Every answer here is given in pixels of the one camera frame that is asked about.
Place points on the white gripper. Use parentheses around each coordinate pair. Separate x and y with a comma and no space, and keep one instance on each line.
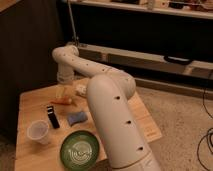
(65,74)

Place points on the green ceramic bowl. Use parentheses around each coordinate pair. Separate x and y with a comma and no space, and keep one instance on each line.
(79,151)

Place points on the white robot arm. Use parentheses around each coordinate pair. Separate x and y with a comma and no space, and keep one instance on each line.
(107,92)

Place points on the white crumpled object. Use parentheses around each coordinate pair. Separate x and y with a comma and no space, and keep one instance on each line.
(81,90)

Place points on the orange carrot toy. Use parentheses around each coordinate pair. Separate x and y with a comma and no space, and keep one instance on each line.
(62,101)

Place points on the metal stand pole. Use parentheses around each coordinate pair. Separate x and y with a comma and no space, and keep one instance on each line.
(75,37)

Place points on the blue sponge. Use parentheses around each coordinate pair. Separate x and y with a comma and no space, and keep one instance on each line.
(77,118)

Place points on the black rectangular block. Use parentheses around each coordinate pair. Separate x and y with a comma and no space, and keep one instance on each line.
(52,117)

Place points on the clear plastic cup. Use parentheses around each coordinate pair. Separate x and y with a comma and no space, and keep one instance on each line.
(38,131)

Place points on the wooden shelf rail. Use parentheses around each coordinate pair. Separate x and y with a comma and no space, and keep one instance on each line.
(148,61)

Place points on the black handle on rail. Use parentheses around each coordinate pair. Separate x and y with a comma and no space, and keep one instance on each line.
(177,61)

